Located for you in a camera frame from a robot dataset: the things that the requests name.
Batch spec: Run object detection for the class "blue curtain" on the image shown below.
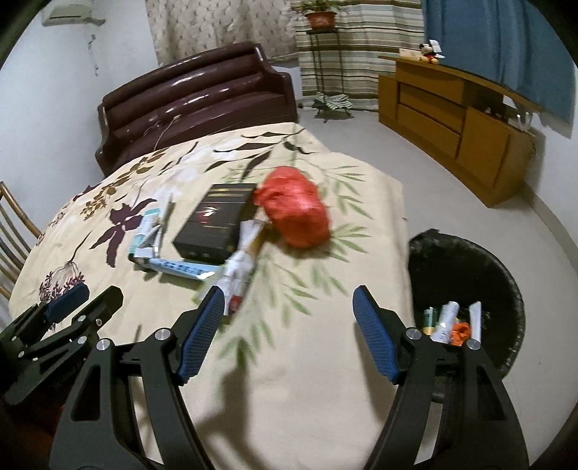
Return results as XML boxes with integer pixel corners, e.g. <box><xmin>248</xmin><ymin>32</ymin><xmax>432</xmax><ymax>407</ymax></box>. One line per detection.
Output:
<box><xmin>420</xmin><ymin>0</ymin><xmax>578</xmax><ymax>125</ymax></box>

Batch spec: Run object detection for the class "black metal plant stand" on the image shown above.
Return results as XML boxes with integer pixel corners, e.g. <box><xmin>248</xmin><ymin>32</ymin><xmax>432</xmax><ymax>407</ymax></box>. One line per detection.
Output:
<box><xmin>307</xmin><ymin>28</ymin><xmax>355</xmax><ymax>123</ymax></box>

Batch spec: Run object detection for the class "striped curtain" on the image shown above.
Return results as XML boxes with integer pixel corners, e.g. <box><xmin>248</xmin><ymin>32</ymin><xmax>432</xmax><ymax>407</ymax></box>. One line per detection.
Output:
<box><xmin>293</xmin><ymin>0</ymin><xmax>427</xmax><ymax>109</ymax></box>

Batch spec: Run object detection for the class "checkered cloth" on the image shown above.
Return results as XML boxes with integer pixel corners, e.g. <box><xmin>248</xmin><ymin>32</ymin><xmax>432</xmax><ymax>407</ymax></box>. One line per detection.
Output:
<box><xmin>315</xmin><ymin>93</ymin><xmax>353</xmax><ymax>109</ymax></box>

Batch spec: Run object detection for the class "bin with black bag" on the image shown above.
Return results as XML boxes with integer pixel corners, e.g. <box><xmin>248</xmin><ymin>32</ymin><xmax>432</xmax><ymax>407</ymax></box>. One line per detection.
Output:
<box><xmin>406</xmin><ymin>230</ymin><xmax>527</xmax><ymax>378</ymax></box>

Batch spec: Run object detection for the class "wooden chair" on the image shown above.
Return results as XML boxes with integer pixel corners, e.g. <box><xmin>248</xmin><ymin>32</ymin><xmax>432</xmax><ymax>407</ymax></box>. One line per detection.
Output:
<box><xmin>0</xmin><ymin>181</ymin><xmax>43</xmax><ymax>299</ymax></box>

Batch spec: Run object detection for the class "white router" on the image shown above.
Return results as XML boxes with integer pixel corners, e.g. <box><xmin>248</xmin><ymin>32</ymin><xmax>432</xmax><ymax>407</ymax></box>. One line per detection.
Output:
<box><xmin>515</xmin><ymin>106</ymin><xmax>536</xmax><ymax>132</ymax></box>

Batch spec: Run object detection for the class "red plastic bag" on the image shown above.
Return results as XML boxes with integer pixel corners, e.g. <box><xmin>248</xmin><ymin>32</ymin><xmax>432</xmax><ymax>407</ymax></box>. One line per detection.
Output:
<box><xmin>253</xmin><ymin>166</ymin><xmax>331</xmax><ymax>248</ymax></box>

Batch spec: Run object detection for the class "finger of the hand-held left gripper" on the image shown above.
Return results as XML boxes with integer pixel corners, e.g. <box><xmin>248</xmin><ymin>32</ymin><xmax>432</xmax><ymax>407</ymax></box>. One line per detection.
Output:
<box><xmin>22</xmin><ymin>287</ymin><xmax>124</xmax><ymax>362</ymax></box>
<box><xmin>0</xmin><ymin>283</ymin><xmax>90</xmax><ymax>349</ymax></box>

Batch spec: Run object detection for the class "large white tube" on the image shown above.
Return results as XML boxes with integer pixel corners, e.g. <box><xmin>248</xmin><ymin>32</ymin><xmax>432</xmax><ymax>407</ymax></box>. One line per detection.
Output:
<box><xmin>431</xmin><ymin>302</ymin><xmax>460</xmax><ymax>342</ymax></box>

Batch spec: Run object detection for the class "blue toothpaste tube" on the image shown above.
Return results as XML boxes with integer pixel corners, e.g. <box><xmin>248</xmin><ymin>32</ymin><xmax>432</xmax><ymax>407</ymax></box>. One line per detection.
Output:
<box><xmin>130</xmin><ymin>254</ymin><xmax>217</xmax><ymax>281</ymax></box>

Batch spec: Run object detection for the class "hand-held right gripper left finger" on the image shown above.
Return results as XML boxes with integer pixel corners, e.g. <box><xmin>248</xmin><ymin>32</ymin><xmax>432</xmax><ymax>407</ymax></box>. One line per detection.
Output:
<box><xmin>49</xmin><ymin>286</ymin><xmax>227</xmax><ymax>470</ymax></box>

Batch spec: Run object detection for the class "black box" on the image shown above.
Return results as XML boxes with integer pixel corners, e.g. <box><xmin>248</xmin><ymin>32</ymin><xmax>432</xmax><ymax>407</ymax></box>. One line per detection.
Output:
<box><xmin>173</xmin><ymin>183</ymin><xmax>256</xmax><ymax>265</ymax></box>

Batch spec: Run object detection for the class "potted plant in red pot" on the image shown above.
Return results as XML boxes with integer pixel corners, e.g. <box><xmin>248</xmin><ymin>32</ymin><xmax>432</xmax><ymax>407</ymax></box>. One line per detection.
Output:
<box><xmin>291</xmin><ymin>0</ymin><xmax>344</xmax><ymax>31</ymax></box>

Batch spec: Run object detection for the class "dark brown leather sofa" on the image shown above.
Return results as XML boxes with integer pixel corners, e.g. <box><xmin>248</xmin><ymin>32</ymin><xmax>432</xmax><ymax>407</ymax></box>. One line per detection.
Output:
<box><xmin>96</xmin><ymin>42</ymin><xmax>299</xmax><ymax>177</ymax></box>

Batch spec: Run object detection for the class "floral beige blanket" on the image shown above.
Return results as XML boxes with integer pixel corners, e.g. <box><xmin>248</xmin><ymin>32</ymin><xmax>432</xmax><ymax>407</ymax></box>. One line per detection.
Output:
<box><xmin>9</xmin><ymin>122</ymin><xmax>414</xmax><ymax>470</ymax></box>

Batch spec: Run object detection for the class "white air conditioner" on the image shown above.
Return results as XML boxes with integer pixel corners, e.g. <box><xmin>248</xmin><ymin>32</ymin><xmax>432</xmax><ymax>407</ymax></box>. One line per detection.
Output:
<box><xmin>40</xmin><ymin>4</ymin><xmax>107</xmax><ymax>27</ymax></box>

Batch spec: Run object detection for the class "white cable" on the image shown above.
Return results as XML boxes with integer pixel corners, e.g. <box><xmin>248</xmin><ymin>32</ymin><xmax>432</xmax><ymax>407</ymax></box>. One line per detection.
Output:
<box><xmin>144</xmin><ymin>115</ymin><xmax>181</xmax><ymax>150</ymax></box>

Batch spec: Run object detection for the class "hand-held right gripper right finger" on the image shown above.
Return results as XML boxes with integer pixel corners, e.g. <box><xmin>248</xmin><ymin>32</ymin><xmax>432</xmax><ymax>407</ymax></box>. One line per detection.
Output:
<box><xmin>352</xmin><ymin>285</ymin><xmax>529</xmax><ymax>470</ymax></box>

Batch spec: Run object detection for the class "white wrapper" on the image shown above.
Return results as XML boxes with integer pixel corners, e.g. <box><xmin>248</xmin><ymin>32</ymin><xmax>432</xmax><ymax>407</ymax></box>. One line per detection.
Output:
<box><xmin>217</xmin><ymin>221</ymin><xmax>272</xmax><ymax>317</ymax></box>

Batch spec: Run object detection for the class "wooden cabinet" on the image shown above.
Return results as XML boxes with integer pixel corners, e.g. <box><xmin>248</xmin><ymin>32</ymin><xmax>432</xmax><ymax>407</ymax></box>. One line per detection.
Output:
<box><xmin>377</xmin><ymin>54</ymin><xmax>540</xmax><ymax>209</ymax></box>

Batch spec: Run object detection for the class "mouse plush toy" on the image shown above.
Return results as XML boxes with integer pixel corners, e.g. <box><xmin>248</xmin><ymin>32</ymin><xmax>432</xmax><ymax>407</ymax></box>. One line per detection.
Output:
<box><xmin>418</xmin><ymin>40</ymin><xmax>445</xmax><ymax>64</ymax></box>

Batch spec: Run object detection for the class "small teal tube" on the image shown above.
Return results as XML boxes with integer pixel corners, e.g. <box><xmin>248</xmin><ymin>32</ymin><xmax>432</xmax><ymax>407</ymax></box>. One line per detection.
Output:
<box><xmin>129</xmin><ymin>210</ymin><xmax>159</xmax><ymax>258</ymax></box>

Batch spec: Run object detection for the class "beige diamond pattern curtain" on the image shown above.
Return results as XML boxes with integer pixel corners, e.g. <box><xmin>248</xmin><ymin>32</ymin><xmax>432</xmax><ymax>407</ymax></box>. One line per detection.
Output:
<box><xmin>144</xmin><ymin>0</ymin><xmax>301</xmax><ymax>64</ymax></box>

